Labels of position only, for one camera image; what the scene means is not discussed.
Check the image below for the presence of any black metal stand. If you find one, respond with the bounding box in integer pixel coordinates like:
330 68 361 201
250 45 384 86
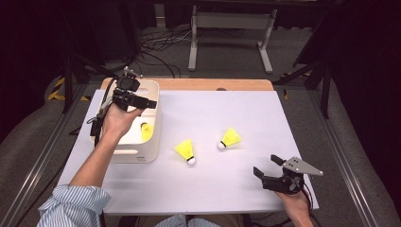
272 12 335 120

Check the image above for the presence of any black tripod stand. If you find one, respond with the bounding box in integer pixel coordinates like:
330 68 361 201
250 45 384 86
56 0 119 114

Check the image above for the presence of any aluminium rail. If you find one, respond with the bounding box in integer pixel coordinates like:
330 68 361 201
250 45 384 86
0 84 93 227
307 89 379 227

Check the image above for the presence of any yellow shuttlecock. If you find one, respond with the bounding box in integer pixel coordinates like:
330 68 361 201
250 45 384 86
140 122 155 143
173 138 197 166
217 126 243 151

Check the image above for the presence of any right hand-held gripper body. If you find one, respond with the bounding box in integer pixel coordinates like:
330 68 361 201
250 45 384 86
261 156 324 195

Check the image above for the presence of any black floor cable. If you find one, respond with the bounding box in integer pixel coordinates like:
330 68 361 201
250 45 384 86
138 27 193 79

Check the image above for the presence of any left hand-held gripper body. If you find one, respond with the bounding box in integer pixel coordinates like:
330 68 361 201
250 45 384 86
112 65 143 112

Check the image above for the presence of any white plastic storage bin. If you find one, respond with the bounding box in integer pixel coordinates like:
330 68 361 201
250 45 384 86
89 79 163 165

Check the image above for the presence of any person's left hand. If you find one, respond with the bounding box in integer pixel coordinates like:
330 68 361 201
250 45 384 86
101 103 145 143

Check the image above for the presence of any right hand-held gripper cable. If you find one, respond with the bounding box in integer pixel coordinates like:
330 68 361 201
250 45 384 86
301 183 320 227

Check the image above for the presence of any person's right hand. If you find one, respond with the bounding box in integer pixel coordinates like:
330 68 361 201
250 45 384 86
273 188 315 227

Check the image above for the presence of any white board sheet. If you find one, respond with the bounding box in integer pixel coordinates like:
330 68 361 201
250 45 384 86
58 89 320 216

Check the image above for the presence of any left hand-held gripper cable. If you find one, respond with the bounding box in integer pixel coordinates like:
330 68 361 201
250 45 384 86
86 77 117 148

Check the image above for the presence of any hand-held gripper cable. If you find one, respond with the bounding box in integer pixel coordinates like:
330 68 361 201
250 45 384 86
86 77 117 148
301 183 320 227

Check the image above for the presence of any white metal stand frame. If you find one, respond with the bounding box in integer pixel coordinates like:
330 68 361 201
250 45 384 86
187 5 278 75

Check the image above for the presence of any yellow black floor tape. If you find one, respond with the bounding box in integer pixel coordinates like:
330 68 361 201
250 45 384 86
46 77 92 102

